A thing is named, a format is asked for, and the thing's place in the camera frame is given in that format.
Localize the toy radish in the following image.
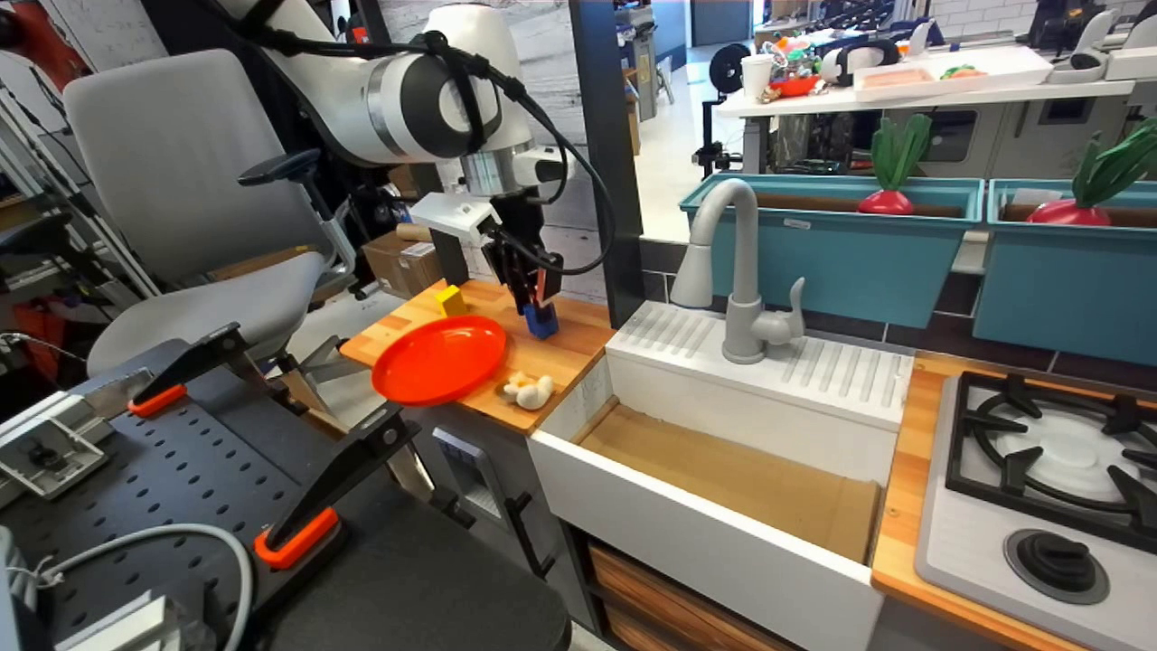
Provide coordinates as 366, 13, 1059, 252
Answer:
856, 109, 935, 215
1026, 121, 1157, 229

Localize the grey cable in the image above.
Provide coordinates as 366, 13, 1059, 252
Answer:
23, 522, 261, 651

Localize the white desk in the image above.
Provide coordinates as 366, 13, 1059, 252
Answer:
719, 47, 1142, 178

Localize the black clamp orange handle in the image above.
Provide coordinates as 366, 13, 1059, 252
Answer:
251, 403, 412, 573
122, 322, 257, 423

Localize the orange plate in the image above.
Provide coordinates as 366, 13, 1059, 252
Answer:
368, 313, 512, 408

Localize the white toy sink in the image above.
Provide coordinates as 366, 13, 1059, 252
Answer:
525, 301, 918, 651

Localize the grey metal bracket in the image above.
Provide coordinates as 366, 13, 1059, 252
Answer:
0, 411, 112, 498

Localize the black perforated board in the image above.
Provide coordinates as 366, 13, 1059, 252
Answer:
0, 365, 412, 651

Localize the blue block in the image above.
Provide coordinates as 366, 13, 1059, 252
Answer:
521, 301, 562, 340

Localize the grey toy faucet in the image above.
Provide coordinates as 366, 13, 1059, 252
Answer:
669, 178, 809, 367

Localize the empty grey office chair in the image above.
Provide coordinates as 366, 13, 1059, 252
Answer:
58, 47, 366, 375

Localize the teal planter box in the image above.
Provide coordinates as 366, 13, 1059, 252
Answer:
675, 171, 989, 332
973, 178, 1157, 367

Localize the black kitchen post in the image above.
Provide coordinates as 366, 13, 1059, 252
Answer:
568, 0, 646, 332

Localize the white toy garlic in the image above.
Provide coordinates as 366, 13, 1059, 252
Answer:
498, 367, 562, 411

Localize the toy stove top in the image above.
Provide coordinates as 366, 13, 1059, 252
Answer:
915, 365, 1157, 651

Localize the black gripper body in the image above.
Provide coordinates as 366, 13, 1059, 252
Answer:
486, 186, 568, 285

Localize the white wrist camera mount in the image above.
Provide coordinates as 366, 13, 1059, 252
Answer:
410, 190, 507, 285

